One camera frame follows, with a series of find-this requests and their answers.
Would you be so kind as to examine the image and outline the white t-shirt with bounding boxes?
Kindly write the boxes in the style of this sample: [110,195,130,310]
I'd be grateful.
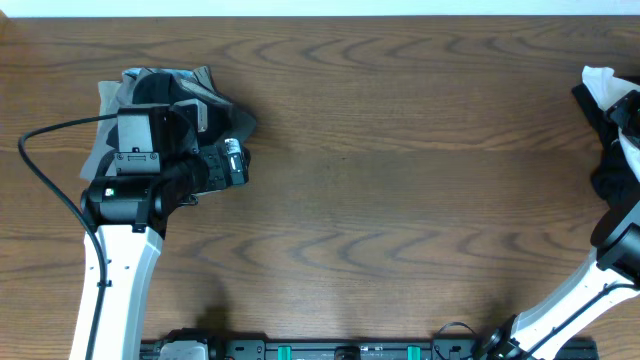
[582,66,639,179]

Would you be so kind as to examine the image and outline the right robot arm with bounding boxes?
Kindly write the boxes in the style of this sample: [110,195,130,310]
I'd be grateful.
[472,189,639,359]

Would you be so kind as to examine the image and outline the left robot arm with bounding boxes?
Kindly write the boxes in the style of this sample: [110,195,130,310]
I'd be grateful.
[70,101,257,359]

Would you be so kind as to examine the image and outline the black Nike t-shirt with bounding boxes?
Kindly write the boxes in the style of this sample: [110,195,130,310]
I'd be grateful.
[118,74,256,146]

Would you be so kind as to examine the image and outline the black crumpled garment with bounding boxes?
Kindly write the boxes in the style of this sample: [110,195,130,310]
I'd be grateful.
[572,76,639,207]

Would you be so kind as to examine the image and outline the grey folded garment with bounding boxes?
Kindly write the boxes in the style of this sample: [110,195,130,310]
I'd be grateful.
[79,66,258,184]

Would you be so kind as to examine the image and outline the beige folded garment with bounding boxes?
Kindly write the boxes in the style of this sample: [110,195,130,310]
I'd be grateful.
[98,66,217,115]

